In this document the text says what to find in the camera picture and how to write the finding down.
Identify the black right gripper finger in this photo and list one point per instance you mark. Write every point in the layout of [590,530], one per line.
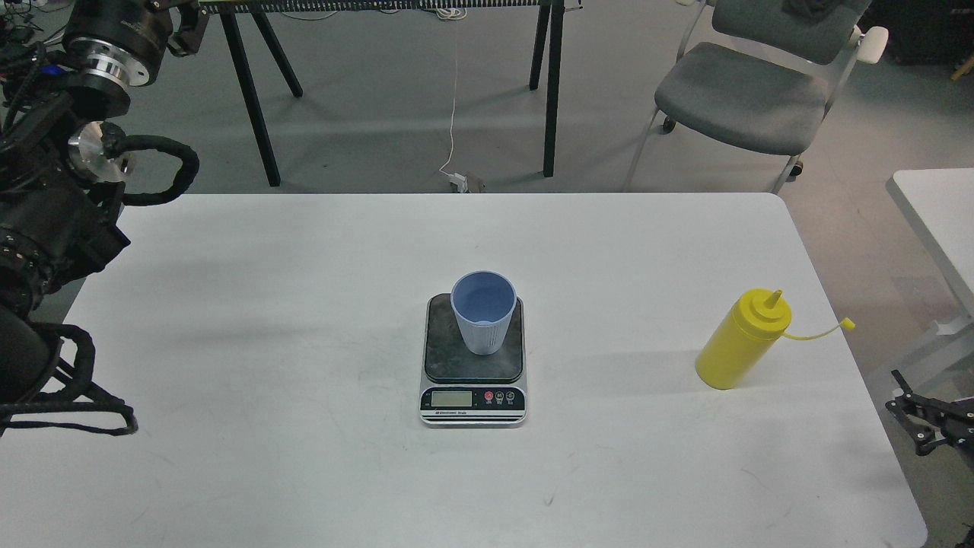
[931,423]

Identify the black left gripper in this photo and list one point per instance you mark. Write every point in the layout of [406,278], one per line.
[124,41]

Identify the yellow squeeze bottle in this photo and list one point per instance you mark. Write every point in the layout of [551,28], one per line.
[758,319]

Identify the blue ribbed plastic cup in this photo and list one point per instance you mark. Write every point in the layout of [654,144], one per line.
[483,303]

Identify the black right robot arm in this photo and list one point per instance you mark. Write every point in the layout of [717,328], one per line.
[931,423]

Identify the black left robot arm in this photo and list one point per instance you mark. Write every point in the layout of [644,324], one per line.
[67,173]

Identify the digital kitchen scale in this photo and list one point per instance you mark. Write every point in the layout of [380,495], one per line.
[461,389]

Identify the white side table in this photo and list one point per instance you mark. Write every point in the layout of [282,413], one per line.
[938,205]

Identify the white power adapter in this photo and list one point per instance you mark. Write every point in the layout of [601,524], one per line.
[458,182]

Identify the grey office chair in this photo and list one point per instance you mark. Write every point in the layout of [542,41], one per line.
[752,103]

